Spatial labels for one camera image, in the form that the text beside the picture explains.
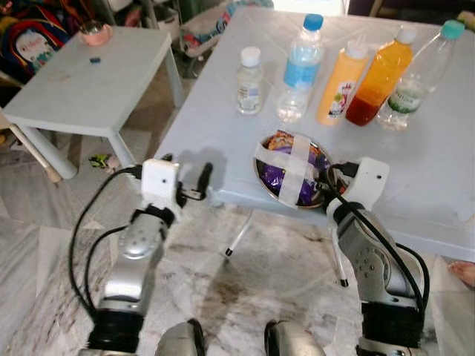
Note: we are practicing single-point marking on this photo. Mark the colourful school bag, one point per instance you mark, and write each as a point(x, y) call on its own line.
point(30, 41)

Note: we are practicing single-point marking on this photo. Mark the small green black toy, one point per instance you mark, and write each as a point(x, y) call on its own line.
point(104, 162)

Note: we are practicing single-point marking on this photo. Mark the small blue object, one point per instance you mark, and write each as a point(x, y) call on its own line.
point(95, 60)

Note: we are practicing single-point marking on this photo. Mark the large pale blue table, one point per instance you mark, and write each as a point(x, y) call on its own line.
point(415, 170)

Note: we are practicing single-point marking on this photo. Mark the white small plastic table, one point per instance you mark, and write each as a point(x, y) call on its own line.
point(89, 89)

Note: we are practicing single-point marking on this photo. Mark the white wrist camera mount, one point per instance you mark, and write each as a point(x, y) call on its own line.
point(159, 184)
point(367, 185)

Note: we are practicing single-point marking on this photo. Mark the tan wooden stick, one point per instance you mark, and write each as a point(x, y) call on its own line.
point(30, 152)

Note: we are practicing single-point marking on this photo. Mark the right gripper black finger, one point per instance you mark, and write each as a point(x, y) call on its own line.
point(323, 174)

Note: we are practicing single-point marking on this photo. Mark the water bottle blue cap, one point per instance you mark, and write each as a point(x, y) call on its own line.
point(300, 70)

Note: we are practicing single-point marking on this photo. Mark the right robot leg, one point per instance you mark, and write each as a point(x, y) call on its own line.
point(293, 341)

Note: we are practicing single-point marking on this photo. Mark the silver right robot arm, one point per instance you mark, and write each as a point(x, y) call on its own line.
point(378, 274)

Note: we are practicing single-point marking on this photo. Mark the small clear bottle white cap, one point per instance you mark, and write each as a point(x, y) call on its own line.
point(250, 89)

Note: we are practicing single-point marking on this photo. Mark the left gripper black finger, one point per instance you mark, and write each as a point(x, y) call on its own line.
point(204, 179)
point(167, 158)

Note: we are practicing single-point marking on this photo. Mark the white tape cross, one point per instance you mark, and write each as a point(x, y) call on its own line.
point(293, 167)

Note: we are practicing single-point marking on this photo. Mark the clear bottle teal cap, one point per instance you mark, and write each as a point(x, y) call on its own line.
point(415, 81)

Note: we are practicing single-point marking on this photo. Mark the purple snack packet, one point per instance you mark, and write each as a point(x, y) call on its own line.
point(271, 178)

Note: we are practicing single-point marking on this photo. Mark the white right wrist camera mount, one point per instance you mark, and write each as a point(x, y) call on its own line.
point(367, 185)

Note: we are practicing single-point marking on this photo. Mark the pink cup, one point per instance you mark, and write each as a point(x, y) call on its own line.
point(96, 33)

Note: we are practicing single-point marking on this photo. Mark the orange red juice bottle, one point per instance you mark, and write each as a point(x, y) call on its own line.
point(378, 81)

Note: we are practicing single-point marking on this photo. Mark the steel bowl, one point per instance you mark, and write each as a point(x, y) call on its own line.
point(261, 178)

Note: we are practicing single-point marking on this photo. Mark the pale orange juice bottle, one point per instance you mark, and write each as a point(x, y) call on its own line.
point(341, 85)

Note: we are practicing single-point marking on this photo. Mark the printed plastic bag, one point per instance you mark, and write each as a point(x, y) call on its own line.
point(211, 30)

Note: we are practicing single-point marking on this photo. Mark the person's bare foot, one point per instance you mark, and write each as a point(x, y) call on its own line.
point(464, 274)

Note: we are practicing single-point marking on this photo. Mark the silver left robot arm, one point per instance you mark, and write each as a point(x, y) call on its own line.
point(133, 274)

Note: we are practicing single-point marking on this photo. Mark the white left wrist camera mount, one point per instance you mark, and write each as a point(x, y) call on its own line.
point(159, 184)

